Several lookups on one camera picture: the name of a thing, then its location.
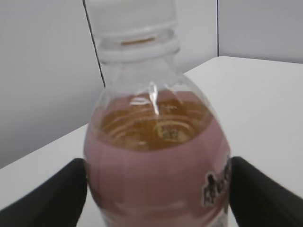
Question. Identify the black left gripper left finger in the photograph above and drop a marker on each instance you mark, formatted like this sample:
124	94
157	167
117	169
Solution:
58	202

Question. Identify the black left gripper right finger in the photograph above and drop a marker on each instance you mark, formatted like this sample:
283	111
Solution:
258	201

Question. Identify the pink label tea bottle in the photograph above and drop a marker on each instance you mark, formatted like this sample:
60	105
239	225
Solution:
155	154

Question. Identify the white bottle cap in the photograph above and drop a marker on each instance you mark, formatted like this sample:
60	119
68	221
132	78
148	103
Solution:
130	18

